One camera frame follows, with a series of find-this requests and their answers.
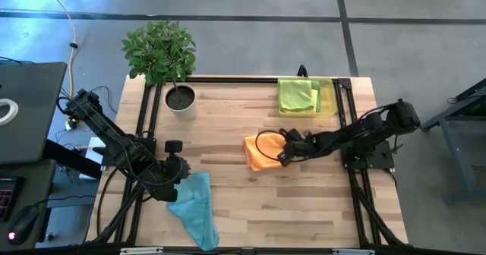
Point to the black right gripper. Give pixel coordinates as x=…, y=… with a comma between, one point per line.
x=300, y=148

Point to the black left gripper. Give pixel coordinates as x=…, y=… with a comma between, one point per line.
x=167, y=173

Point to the orange microfiber towel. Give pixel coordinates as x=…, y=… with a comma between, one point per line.
x=262, y=160

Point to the blue microfiber towel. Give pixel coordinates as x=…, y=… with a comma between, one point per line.
x=195, y=205

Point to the light green microfiber towel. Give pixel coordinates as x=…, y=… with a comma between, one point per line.
x=296, y=95

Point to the yellow microfiber towel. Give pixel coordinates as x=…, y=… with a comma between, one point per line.
x=315, y=99

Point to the dark green microfiber towel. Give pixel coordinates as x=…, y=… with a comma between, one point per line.
x=317, y=84

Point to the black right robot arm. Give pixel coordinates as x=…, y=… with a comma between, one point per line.
x=364, y=130

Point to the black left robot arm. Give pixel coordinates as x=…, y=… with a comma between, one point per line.
x=114, y=141

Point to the yellow translucent plastic bin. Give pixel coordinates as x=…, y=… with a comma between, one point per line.
x=328, y=95

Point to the white plant pot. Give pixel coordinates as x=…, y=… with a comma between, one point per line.
x=180, y=99

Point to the white power box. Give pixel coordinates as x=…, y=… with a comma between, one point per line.
x=93, y=154

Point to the green leafy plant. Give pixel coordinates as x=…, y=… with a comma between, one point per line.
x=159, y=50

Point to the black side desk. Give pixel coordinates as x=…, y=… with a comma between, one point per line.
x=23, y=186

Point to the dark grey laptop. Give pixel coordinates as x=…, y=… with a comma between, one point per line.
x=30, y=111

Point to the black computer mouse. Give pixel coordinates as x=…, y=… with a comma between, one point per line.
x=21, y=224

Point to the white tape roll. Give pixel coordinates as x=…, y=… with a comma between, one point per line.
x=15, y=111

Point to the black keyboard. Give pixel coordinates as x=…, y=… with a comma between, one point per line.
x=5, y=203

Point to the grey metal cart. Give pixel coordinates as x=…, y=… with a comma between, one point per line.
x=455, y=112

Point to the black bracket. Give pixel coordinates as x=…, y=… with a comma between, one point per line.
x=302, y=72

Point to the silver edge bracket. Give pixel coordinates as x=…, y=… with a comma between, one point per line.
x=140, y=250
x=353, y=251

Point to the black aluminium table frame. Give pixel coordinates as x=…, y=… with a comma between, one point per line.
x=235, y=80

